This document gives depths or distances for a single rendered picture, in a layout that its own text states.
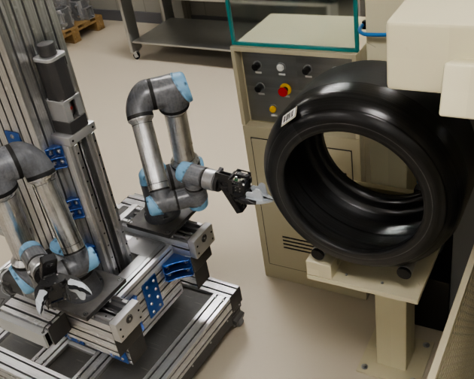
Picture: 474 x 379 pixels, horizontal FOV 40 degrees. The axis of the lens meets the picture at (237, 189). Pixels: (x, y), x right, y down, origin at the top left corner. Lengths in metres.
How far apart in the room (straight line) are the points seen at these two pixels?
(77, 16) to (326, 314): 5.06
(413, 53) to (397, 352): 1.74
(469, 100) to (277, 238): 2.06
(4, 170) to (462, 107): 1.38
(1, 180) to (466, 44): 1.40
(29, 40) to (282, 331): 1.73
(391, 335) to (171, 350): 0.92
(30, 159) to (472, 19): 1.36
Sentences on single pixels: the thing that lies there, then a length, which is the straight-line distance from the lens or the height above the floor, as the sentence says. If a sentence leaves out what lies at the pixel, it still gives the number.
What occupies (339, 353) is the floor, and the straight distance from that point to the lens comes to 3.01.
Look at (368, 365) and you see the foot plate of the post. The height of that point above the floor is 0.01.
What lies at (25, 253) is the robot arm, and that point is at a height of 1.07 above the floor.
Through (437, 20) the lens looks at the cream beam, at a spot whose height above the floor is 1.78.
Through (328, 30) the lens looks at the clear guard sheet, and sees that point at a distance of 2.56.
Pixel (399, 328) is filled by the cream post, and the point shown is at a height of 0.26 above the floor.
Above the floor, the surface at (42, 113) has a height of 1.34.
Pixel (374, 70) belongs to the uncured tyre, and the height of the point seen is 1.49.
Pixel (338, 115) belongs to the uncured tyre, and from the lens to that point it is 1.73.
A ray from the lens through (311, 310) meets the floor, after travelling 3.20.
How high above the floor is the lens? 2.25
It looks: 33 degrees down
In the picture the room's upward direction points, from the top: 10 degrees counter-clockwise
